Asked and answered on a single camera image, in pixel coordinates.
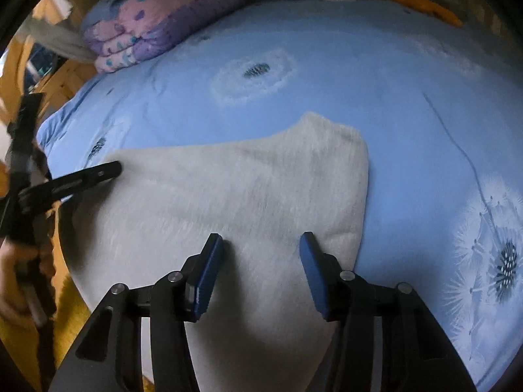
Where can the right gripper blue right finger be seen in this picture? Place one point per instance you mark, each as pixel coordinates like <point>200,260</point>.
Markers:
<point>386,339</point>

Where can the wooden chair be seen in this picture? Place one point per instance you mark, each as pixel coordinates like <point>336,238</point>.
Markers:
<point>47,56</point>

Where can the light grey pants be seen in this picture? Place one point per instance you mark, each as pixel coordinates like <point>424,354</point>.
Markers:
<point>261,331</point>

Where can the person's left hand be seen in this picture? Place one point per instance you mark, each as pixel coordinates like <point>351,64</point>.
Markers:
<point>14,307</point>

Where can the yellow garment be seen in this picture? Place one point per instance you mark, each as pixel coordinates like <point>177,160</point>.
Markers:
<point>45,350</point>

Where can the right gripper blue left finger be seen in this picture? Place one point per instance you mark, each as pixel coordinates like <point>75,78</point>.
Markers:
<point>106,355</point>

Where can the purple pink folded quilt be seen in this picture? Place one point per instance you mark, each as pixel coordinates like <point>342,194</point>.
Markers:
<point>124,33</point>

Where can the blue dandelion bed sheet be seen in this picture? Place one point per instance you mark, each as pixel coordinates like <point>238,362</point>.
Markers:
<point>440,111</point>

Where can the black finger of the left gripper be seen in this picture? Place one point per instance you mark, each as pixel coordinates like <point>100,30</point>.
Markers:
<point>42,197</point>

